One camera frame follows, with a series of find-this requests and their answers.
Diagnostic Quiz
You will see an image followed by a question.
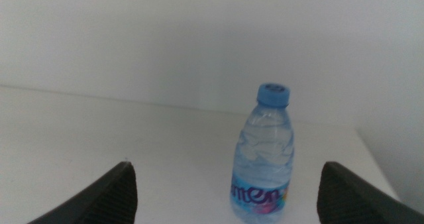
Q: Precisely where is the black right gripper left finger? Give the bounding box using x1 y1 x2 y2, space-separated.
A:
28 160 138 224

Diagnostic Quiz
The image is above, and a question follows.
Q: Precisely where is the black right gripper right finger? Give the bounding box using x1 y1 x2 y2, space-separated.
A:
315 160 424 224

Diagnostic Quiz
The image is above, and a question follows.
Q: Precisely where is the small water bottle blue cap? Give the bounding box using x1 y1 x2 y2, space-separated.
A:
229 82 295 224

